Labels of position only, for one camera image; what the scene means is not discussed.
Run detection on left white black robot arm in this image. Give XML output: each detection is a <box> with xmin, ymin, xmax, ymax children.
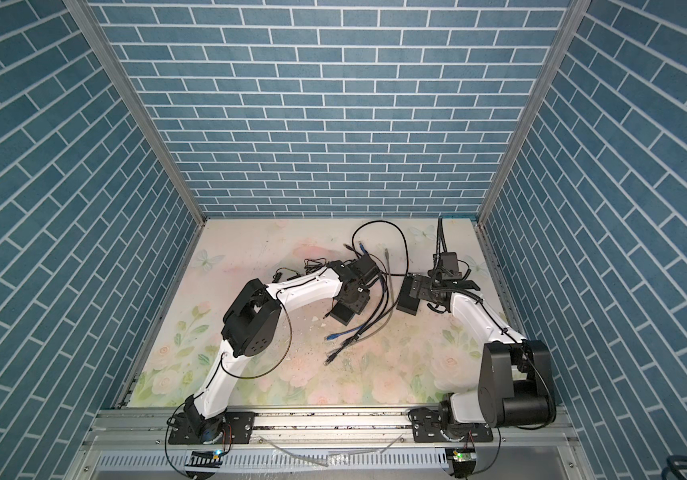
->
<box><xmin>166</xmin><ymin>254</ymin><xmax>383</xmax><ymax>445</ymax></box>

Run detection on blue ethernet cable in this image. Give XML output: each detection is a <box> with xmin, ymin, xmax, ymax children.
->
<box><xmin>325</xmin><ymin>242</ymin><xmax>387</xmax><ymax>342</ymax></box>

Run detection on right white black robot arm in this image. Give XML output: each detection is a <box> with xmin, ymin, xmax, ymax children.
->
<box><xmin>397</xmin><ymin>275</ymin><xmax>557</xmax><ymax>443</ymax></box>

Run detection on grey ethernet cable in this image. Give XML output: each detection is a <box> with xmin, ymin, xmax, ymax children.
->
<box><xmin>354</xmin><ymin>248</ymin><xmax>397</xmax><ymax>343</ymax></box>

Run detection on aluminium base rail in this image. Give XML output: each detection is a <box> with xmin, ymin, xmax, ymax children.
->
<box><xmin>65</xmin><ymin>406</ymin><xmax>593</xmax><ymax>479</ymax></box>

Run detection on black network switch blue ports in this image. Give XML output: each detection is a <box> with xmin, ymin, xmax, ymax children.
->
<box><xmin>328</xmin><ymin>294</ymin><xmax>371</xmax><ymax>326</ymax></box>

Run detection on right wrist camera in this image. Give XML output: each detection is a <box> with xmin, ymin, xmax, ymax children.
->
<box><xmin>431</xmin><ymin>252</ymin><xmax>463</xmax><ymax>281</ymax></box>

